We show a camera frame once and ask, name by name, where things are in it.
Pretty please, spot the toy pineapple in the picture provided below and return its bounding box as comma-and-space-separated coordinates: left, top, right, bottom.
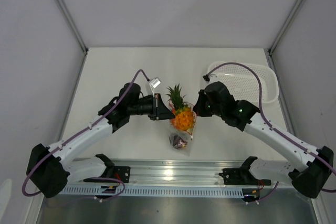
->
166, 84, 195, 132

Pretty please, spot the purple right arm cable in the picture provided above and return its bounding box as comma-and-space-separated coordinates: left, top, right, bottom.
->
202, 62, 336, 205

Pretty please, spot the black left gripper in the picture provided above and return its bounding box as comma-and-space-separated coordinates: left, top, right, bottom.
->
128, 93, 175, 121

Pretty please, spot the clear zip bag orange zipper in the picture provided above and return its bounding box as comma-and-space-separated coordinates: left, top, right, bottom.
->
169, 103, 197, 156

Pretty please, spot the left back frame post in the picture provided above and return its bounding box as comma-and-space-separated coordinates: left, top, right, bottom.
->
54, 0, 88, 55

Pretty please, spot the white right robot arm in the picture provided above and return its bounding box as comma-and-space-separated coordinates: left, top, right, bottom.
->
193, 82, 334, 198

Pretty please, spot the right back frame post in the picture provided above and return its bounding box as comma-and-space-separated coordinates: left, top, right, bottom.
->
268, 0, 306, 57

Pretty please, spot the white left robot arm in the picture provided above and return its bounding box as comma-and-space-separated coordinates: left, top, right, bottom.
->
24, 83, 175, 198

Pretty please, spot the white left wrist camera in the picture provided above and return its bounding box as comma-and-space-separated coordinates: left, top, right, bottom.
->
145, 77, 161, 97

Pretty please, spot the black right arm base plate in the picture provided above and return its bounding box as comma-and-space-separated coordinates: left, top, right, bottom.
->
218, 168, 271, 186

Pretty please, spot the frame post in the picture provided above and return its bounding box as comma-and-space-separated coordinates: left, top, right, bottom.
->
268, 0, 306, 57
54, 0, 88, 55

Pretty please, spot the white slotted cable duct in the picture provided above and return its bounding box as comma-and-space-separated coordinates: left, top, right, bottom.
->
60, 185, 244, 198

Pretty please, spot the aluminium frame rail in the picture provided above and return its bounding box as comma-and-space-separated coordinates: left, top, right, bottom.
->
65, 157, 276, 187

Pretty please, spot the dark red toy apple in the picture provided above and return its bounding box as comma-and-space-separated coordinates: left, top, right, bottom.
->
169, 134, 187, 150

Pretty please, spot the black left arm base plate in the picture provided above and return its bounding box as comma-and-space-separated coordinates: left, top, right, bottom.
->
83, 166, 131, 184

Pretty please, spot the white plastic basket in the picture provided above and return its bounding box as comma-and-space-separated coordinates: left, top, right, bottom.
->
207, 61, 279, 104

